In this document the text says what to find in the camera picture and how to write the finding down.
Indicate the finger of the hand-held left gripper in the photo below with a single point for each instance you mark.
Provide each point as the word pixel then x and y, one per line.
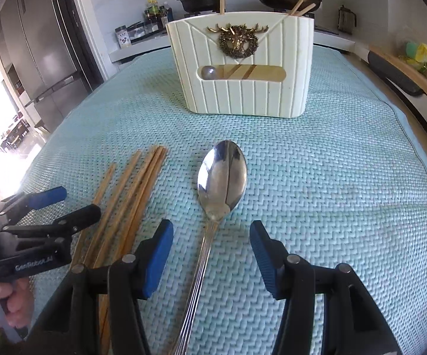
pixel 80 216
pixel 47 196

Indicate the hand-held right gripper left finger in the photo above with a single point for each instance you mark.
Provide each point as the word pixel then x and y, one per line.
pixel 158 259

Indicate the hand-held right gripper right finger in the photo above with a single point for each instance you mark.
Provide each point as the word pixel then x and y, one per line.
pixel 267 262

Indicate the bundle of wooden chopsticks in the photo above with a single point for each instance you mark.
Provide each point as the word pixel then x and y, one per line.
pixel 142 192

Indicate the large steel spoon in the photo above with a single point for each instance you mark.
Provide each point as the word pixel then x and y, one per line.
pixel 221 181

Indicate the cream ribbed utensil holder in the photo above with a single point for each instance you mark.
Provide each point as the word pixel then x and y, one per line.
pixel 235 96

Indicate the small steel spoon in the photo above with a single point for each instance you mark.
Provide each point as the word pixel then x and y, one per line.
pixel 209 73

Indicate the brown wooden chopstick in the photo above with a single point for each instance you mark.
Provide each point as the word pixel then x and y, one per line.
pixel 297 7
pixel 306 9
pixel 222 2

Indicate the person's left hand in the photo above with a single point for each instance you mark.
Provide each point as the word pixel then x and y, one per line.
pixel 17 296

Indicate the dark wooden furniture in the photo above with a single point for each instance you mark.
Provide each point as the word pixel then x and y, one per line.
pixel 13 133

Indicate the light blue woven towel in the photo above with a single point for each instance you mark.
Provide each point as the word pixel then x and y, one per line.
pixel 309 192

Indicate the tall shelf cabinet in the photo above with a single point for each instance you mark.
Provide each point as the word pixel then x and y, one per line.
pixel 6 66

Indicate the grey steel refrigerator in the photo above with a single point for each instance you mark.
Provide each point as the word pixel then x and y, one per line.
pixel 39 44

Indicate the white label spice jar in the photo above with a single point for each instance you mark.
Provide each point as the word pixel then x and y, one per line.
pixel 123 37

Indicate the black lid seasoning jar set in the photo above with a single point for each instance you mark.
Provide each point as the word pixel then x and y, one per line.
pixel 145 31

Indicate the yellow cap oil bottle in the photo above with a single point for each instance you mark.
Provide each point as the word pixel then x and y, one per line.
pixel 152 13

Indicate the dark soy sauce bottle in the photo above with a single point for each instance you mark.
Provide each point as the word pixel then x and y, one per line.
pixel 166 13

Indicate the black tray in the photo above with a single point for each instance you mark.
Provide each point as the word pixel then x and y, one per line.
pixel 395 74

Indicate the glass pitcher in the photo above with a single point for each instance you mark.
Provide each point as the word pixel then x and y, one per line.
pixel 346 20

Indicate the yellow green plastic bag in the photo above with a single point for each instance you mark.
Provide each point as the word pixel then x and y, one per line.
pixel 420 53

